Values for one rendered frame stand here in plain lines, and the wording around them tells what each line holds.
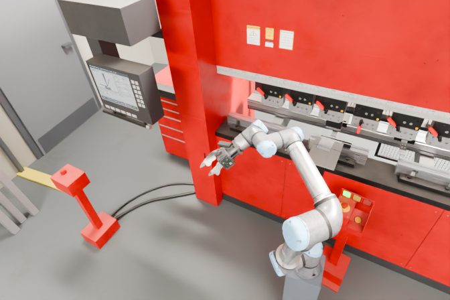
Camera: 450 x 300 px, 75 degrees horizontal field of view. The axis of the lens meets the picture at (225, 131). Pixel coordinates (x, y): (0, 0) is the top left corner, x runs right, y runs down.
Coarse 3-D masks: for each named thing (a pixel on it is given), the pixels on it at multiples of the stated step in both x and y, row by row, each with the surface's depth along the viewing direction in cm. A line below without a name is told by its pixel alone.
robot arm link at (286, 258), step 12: (300, 216) 110; (312, 216) 108; (324, 216) 108; (288, 228) 109; (300, 228) 105; (312, 228) 105; (324, 228) 106; (288, 240) 111; (300, 240) 104; (312, 240) 105; (276, 252) 139; (288, 252) 124; (300, 252) 119; (276, 264) 138; (288, 264) 134; (300, 264) 140
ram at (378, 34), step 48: (240, 0) 169; (288, 0) 156; (336, 0) 145; (384, 0) 135; (432, 0) 126; (240, 48) 189; (336, 48) 158; (384, 48) 147; (432, 48) 137; (336, 96) 175; (384, 96) 161; (432, 96) 149
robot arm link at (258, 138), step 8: (256, 136) 130; (264, 136) 129; (272, 136) 128; (280, 136) 128; (256, 144) 128; (264, 144) 125; (272, 144) 125; (280, 144) 128; (264, 152) 125; (272, 152) 126
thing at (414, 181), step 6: (402, 174) 184; (402, 180) 182; (408, 180) 180; (414, 180) 180; (420, 180) 180; (426, 180) 179; (420, 186) 178; (426, 186) 176; (432, 186) 176; (438, 186) 175; (444, 186) 175; (438, 192) 174; (444, 192) 172
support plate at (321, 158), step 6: (318, 138) 201; (336, 144) 195; (342, 144) 195; (312, 150) 192; (318, 150) 192; (324, 150) 192; (330, 150) 191; (312, 156) 188; (318, 156) 188; (324, 156) 188; (330, 156) 187; (336, 156) 187; (318, 162) 184; (324, 162) 184; (330, 162) 183; (336, 162) 183; (330, 168) 179
